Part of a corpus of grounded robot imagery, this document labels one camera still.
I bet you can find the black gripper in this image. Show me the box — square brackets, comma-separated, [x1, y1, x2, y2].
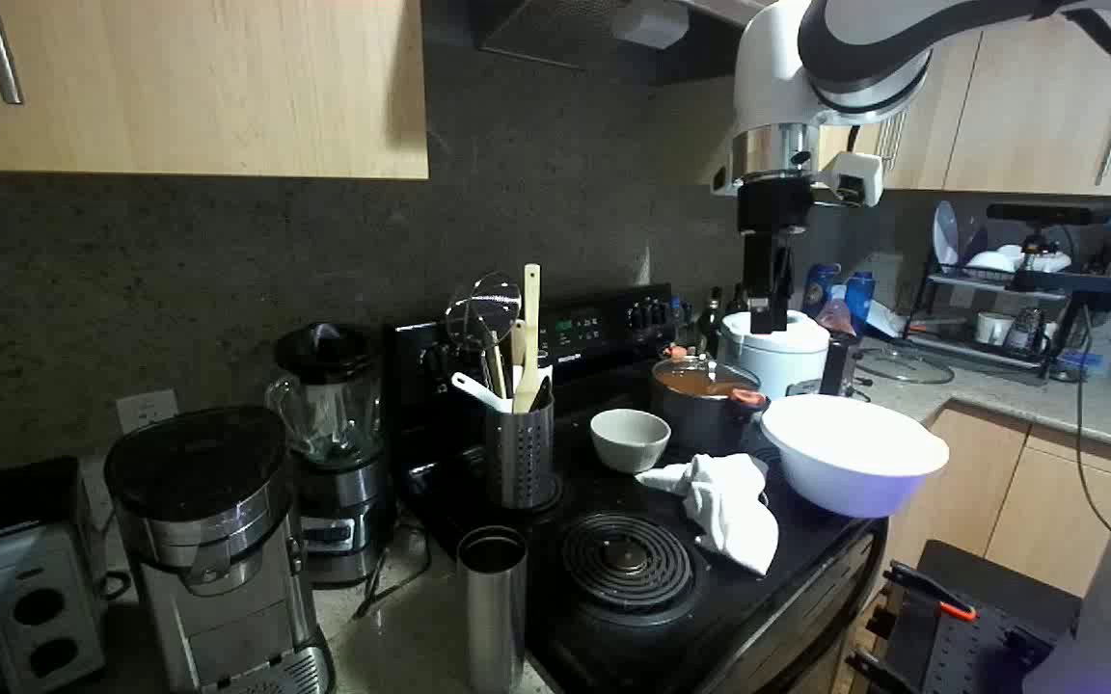
[736, 178, 816, 330]

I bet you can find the perforated steel cutlery holder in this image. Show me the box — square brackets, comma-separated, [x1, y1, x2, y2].
[488, 406, 561, 508]

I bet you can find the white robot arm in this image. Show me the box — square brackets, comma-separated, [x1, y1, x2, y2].
[726, 0, 1111, 336]

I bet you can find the dark bottle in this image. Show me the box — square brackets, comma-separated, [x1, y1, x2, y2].
[819, 299, 852, 391]

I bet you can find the white rice cooker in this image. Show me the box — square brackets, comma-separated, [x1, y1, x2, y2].
[722, 313, 828, 399]

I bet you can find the pot with brown sauce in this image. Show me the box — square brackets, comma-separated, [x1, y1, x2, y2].
[651, 358, 769, 435]

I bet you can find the large white bowl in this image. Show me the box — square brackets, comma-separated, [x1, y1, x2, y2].
[760, 391, 949, 520]

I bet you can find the small white bowl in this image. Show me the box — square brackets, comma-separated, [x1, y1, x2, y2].
[592, 407, 672, 475]

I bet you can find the wooden spatula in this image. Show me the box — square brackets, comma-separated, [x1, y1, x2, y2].
[516, 262, 544, 413]

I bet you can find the white dish cloth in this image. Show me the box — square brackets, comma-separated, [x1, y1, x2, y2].
[636, 449, 778, 573]

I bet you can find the dish drying rack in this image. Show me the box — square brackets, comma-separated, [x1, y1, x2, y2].
[904, 199, 1111, 376]

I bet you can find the white spoon utensil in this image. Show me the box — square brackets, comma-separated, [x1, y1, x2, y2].
[447, 368, 513, 413]

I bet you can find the black electric stove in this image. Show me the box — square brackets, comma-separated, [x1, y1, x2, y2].
[386, 286, 889, 694]

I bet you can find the range hood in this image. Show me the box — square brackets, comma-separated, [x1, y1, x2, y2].
[421, 0, 760, 86]

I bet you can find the black tool cart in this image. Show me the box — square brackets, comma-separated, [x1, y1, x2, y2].
[844, 539, 1081, 694]

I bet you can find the stainless steel tumbler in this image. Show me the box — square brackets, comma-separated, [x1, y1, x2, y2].
[457, 525, 530, 694]

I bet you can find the black blender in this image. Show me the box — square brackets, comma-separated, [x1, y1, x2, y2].
[263, 318, 399, 589]

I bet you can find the steel coffee maker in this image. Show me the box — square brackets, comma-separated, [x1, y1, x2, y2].
[105, 406, 336, 694]

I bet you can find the upper wooden cabinet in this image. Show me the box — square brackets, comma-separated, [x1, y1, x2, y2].
[0, 0, 427, 182]

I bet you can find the toaster oven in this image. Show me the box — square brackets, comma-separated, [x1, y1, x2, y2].
[0, 458, 105, 694]

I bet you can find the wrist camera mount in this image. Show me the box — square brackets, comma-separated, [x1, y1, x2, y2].
[825, 148, 882, 209]

